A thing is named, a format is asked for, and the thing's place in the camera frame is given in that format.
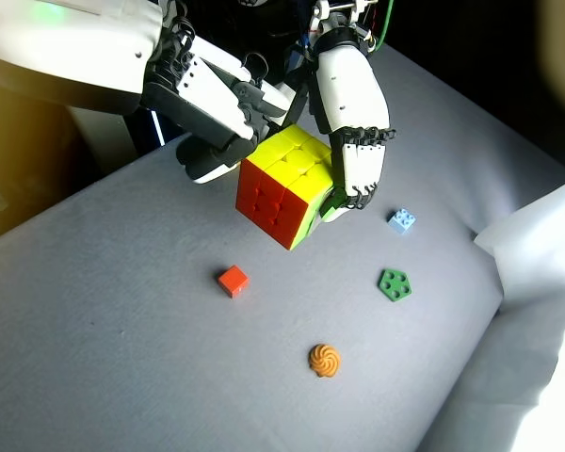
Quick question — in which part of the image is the green pentagon block with holes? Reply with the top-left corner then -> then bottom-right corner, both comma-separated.
377,267 -> 413,303

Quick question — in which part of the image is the white backdrop sheet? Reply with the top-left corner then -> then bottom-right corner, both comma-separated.
413,173 -> 565,452

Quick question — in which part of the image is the red cube block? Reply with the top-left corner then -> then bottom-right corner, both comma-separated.
217,265 -> 250,299

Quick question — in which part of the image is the light blue toy brick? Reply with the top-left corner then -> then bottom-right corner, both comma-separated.
386,207 -> 418,236

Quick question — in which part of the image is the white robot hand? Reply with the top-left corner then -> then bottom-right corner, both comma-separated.
0,0 -> 296,185
282,44 -> 397,225

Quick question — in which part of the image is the grey table cloth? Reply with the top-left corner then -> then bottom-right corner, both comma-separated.
0,44 -> 565,452

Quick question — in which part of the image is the multicolour puzzle cube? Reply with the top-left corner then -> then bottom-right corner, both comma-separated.
234,122 -> 335,251

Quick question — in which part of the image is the green cable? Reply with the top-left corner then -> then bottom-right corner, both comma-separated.
369,0 -> 396,56

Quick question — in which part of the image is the orange swirl toy cookie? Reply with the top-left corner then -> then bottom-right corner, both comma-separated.
308,343 -> 343,379

